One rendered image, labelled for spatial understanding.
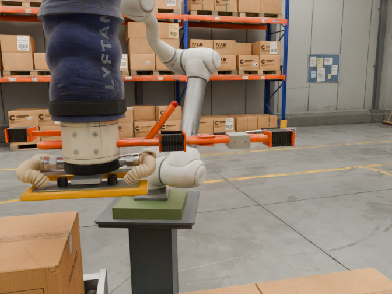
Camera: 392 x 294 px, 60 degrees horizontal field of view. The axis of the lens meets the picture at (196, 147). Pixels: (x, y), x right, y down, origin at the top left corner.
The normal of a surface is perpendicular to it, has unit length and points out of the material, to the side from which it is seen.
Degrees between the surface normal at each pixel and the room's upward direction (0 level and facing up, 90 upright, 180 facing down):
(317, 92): 90
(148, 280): 90
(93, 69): 74
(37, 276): 90
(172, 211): 90
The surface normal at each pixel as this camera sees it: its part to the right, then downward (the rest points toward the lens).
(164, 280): -0.06, 0.18
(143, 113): 0.30, 0.18
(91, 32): 0.59, -0.23
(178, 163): -0.38, -0.23
